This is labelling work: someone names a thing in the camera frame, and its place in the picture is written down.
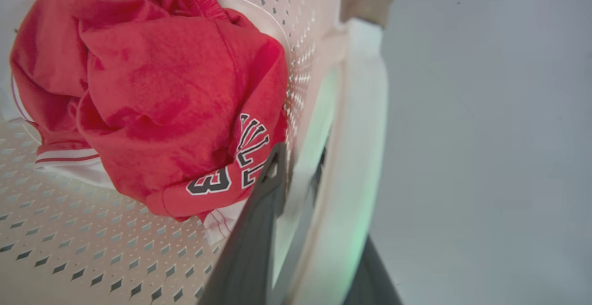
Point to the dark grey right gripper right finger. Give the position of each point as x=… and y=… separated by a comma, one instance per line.
x=372, y=282

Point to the red basketball jersey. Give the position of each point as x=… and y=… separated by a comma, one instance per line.
x=157, y=96

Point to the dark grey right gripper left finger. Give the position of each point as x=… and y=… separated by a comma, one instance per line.
x=249, y=249

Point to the white perforated laundry basket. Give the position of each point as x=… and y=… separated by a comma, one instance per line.
x=323, y=157

